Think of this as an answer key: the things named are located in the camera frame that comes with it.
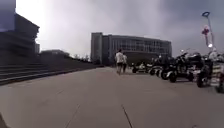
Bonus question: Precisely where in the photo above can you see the dark building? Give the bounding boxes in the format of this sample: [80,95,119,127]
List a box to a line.
[0,0,41,64]

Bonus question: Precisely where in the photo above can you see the low distant building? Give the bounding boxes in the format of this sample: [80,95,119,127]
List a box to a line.
[39,49,72,60]

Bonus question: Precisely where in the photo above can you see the large grey building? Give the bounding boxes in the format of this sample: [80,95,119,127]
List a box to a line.
[90,32,173,66]

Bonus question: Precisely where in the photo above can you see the person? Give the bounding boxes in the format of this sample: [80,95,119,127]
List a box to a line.
[121,53,128,74]
[114,49,125,76]

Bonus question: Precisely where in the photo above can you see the grey paved plaza ground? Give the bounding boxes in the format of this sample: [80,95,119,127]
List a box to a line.
[0,66,224,128]

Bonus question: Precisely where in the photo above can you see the wide stone steps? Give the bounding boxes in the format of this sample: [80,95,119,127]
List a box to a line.
[0,57,104,86]

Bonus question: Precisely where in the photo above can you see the row of parked scooters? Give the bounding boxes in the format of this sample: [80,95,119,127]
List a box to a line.
[130,49,224,94]

